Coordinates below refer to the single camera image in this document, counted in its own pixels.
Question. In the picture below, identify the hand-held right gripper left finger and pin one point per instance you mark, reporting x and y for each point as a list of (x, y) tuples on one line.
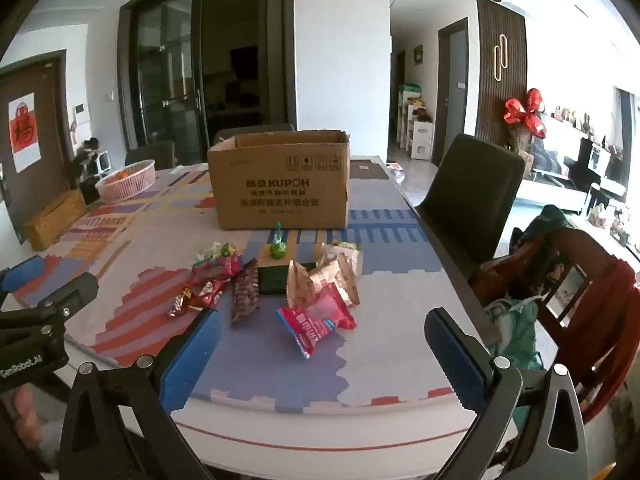
[(192, 355)]

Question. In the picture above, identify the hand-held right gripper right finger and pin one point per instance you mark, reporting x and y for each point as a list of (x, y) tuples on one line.
[(457, 355)]

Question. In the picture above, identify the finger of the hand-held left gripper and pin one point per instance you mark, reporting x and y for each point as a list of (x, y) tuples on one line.
[(72, 290), (22, 272)]

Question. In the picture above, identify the dark brown snack packet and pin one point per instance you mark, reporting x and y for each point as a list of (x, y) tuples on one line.
[(244, 295)]

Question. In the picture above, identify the red snack packet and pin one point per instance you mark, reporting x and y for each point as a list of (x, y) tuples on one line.
[(220, 266)]

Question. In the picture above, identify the pink snack packet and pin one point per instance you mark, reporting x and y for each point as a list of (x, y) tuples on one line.
[(320, 317)]

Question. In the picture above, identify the green toy candy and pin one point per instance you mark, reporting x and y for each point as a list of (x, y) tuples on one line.
[(277, 248)]

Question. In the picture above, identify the pale pillow snack packet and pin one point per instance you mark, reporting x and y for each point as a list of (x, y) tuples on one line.
[(340, 277), (299, 285)]

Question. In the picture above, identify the brown cardboard box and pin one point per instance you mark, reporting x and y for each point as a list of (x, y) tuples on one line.
[(280, 195)]

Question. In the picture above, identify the person's left hand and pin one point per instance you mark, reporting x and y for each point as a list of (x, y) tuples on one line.
[(27, 425)]

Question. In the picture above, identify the small foil candy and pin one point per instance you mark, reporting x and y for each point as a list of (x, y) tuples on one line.
[(177, 306)]

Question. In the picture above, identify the teal cloth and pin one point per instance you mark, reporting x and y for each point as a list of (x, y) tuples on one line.
[(515, 332)]

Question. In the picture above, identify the yellow wooden crate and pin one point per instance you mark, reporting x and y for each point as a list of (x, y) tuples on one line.
[(55, 220)]

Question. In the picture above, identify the red candy wrapper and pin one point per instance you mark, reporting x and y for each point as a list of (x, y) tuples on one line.
[(210, 294)]

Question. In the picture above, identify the dark green small box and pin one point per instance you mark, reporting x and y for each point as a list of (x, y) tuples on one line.
[(272, 280)]

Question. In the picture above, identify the green and white candy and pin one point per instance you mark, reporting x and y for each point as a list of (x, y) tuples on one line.
[(227, 250)]

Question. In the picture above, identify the white basket of oranges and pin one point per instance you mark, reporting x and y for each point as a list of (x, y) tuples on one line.
[(127, 187)]

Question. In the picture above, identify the pile of oranges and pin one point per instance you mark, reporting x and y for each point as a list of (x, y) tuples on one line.
[(122, 176)]

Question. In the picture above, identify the white small stool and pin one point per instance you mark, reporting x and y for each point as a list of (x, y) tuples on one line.
[(105, 161)]

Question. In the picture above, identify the red and white door poster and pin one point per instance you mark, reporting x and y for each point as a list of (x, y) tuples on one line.
[(24, 132)]

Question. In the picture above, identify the black soft toy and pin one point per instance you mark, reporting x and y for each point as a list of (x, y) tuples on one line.
[(89, 149)]

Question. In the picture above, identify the wooden chair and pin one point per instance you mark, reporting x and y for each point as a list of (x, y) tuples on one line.
[(575, 270)]

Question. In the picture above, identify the white and green snack packet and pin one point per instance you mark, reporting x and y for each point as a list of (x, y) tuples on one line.
[(350, 257)]

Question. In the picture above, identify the green patterned cloth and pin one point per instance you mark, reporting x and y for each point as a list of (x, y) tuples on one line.
[(545, 222)]

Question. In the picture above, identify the red cloth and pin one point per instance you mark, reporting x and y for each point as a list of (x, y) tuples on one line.
[(617, 325)]

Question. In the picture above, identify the brown entry door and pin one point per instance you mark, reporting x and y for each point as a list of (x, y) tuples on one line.
[(50, 110)]

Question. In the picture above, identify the large dark dining chair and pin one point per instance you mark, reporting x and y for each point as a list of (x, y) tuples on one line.
[(470, 185)]

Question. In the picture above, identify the white low cabinet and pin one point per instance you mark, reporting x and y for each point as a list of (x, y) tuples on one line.
[(555, 192)]

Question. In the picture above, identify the clear plastic bag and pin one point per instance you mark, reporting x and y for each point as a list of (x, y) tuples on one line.
[(396, 172)]

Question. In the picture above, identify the white shelf unit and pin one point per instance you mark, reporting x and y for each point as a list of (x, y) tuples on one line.
[(417, 132)]

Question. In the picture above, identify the dark glass sliding door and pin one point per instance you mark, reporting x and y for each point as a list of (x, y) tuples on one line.
[(165, 80)]

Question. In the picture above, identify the red foil balloons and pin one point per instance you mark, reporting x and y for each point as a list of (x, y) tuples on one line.
[(525, 115)]

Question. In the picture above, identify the grey hallway door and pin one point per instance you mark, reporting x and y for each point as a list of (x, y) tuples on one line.
[(452, 90)]

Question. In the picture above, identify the white wall intercom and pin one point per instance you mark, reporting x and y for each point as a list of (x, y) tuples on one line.
[(79, 111)]

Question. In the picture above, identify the brown slatted wall panel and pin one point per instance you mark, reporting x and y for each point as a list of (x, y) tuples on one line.
[(487, 110)]

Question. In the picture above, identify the gold wall ornament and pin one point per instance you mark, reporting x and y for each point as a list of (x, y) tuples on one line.
[(501, 57)]

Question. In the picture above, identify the small framed wall picture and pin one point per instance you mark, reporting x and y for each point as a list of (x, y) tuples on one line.
[(418, 55)]

